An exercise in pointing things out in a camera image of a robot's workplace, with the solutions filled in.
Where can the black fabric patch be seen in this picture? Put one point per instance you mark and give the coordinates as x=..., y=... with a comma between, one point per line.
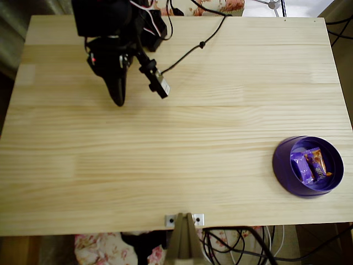
x=143, y=245

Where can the purple candy wrapper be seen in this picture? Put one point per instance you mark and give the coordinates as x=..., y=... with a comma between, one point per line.
x=302, y=167

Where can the metal bracket plate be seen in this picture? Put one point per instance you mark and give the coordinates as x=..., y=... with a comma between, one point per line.
x=200, y=219

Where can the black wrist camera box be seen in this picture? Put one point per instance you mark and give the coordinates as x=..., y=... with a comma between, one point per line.
x=159, y=85

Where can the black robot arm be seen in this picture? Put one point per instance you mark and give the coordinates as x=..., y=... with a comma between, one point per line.
x=102, y=16

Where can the floral cloth with black patch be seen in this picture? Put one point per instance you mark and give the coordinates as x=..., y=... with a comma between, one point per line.
x=96, y=248

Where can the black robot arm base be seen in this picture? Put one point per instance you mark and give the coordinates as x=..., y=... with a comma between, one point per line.
x=155, y=33

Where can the white chair base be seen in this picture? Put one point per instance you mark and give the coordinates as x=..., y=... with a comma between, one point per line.
x=272, y=4

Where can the orange and purple candy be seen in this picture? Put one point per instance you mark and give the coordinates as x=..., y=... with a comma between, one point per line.
x=318, y=165

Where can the olive camera stand pole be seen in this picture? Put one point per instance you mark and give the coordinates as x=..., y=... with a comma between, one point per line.
x=183, y=243

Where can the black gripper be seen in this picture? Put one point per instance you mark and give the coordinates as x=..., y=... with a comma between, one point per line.
x=110, y=72

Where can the purple bowl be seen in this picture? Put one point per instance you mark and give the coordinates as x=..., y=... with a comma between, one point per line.
x=281, y=167

